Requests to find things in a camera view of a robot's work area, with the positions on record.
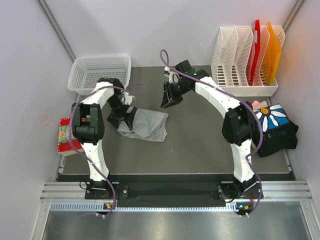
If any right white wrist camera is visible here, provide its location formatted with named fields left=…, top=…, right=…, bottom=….
left=164, top=66, right=179, bottom=84

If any light pink folded t-shirt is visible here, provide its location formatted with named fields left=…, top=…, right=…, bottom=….
left=252, top=100, right=260, bottom=108

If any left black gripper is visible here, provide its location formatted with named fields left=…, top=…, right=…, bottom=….
left=107, top=94, right=138, bottom=131

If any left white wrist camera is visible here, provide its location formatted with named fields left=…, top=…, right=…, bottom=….
left=121, top=92, right=136, bottom=106

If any red plastic folder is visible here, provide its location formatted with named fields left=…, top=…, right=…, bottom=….
left=250, top=19, right=261, bottom=85

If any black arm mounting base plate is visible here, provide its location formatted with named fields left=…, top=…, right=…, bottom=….
left=84, top=181, right=263, bottom=202

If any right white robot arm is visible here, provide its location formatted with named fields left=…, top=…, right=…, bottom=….
left=160, top=60, right=257, bottom=201

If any grey t-shirt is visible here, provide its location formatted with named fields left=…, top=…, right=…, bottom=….
left=117, top=108, right=169, bottom=143

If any white slotted cable duct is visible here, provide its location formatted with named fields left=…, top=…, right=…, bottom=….
left=50, top=201, right=249, bottom=213

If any black daisy print t-shirt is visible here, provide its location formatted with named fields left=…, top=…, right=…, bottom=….
left=254, top=104, right=299, bottom=158

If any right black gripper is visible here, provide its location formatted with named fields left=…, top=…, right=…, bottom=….
left=161, top=81, right=191, bottom=110

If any white file organizer rack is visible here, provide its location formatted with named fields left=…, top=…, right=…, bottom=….
left=210, top=26, right=278, bottom=97

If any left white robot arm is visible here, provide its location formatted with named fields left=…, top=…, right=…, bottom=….
left=69, top=77, right=138, bottom=200

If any red illustrated book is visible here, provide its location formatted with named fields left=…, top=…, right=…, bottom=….
left=57, top=117, right=77, bottom=157

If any orange plastic folder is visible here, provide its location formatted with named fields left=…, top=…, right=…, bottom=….
left=261, top=22, right=282, bottom=86

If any white perforated plastic basket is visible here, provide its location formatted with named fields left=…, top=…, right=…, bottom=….
left=67, top=54, right=132, bottom=96

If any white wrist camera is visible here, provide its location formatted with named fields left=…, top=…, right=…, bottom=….
left=121, top=92, right=136, bottom=106
left=164, top=66, right=179, bottom=84

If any beige folded t-shirt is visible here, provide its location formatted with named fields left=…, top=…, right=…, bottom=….
left=253, top=101, right=268, bottom=111

